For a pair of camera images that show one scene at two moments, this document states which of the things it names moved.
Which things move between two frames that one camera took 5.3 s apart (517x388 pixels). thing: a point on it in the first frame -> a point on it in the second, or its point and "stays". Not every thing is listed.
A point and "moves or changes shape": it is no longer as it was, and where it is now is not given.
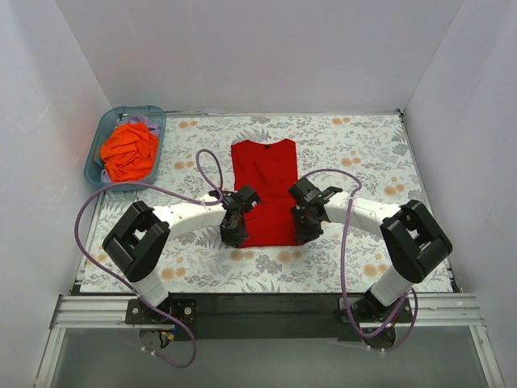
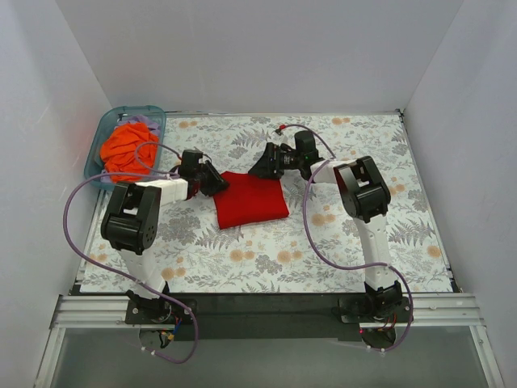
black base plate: x=256 y=317 stays
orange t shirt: x=128 y=151 stays
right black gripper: x=306 y=229 -> x=271 y=160
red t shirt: x=271 y=168 moves or changes shape
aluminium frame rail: x=110 y=313 stays
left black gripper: x=233 y=233 -> x=208 y=179
